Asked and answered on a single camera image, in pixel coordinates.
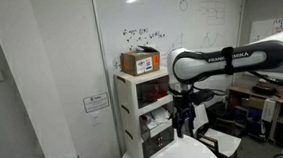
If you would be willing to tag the wooden storage shelf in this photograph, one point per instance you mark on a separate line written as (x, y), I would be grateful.
(239, 89)

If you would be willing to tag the large wall whiteboard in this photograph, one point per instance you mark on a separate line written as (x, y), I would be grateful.
(194, 25)

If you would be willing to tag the white stacked plastic cabinet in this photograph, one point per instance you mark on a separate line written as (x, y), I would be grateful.
(129, 93)

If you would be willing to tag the white seat wooden chair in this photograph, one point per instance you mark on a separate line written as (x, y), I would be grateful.
(224, 140)

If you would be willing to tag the green plastic piece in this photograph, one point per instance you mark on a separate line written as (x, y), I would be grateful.
(169, 92)

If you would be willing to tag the small whiteboard with flowchart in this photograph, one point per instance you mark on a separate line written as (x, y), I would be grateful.
(261, 30)

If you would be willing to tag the blue box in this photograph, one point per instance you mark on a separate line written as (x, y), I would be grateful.
(256, 114)

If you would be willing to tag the tinted ribbed cabinet door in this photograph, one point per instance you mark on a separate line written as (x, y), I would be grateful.
(146, 93)
(167, 139)
(151, 145)

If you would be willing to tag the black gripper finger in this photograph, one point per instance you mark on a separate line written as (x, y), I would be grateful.
(190, 119)
(178, 126)

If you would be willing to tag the white paper wall sign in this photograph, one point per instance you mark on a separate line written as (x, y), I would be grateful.
(96, 102)

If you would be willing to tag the black round device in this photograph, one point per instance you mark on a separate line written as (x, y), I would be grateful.
(264, 88)

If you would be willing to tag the white printed carton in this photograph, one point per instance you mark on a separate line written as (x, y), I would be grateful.
(269, 110)

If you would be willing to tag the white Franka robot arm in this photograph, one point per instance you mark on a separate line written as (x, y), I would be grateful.
(197, 63)

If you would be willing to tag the white light switch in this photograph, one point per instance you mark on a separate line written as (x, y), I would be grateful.
(96, 119)

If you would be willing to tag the white plastic bags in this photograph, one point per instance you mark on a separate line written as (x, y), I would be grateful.
(159, 116)

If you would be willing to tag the small plain cardboard box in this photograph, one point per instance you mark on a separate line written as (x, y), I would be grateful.
(256, 102)

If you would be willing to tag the brown cardboard box with labels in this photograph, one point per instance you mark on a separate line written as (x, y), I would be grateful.
(140, 64)

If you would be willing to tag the white frosted glass room door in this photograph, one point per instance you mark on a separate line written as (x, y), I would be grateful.
(39, 96)

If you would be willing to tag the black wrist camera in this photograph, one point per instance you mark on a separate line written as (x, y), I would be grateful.
(203, 96)

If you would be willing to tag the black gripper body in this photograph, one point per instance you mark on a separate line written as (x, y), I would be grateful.
(183, 102)

